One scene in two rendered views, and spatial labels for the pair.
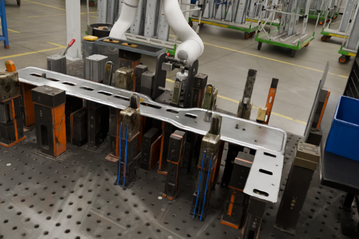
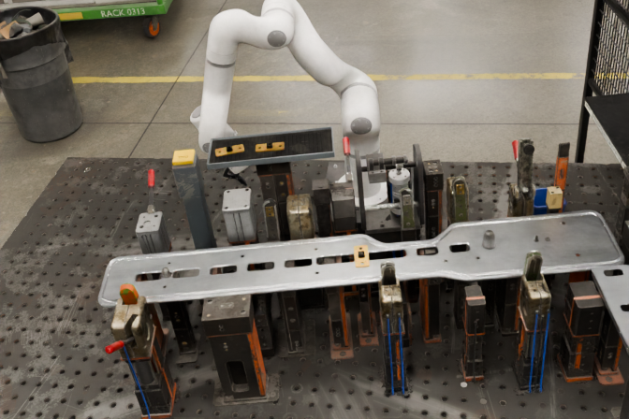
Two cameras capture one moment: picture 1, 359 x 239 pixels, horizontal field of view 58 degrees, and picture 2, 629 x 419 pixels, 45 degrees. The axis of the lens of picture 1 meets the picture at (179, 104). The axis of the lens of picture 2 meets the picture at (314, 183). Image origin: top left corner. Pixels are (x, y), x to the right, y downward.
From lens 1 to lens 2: 1.05 m
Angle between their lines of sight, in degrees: 19
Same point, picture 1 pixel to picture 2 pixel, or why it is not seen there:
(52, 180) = not seen: outside the picture
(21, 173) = not seen: outside the picture
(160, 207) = (476, 399)
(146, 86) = (345, 215)
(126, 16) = (223, 85)
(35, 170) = not seen: outside the picture
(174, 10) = (321, 52)
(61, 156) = (268, 389)
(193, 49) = (374, 108)
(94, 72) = (245, 228)
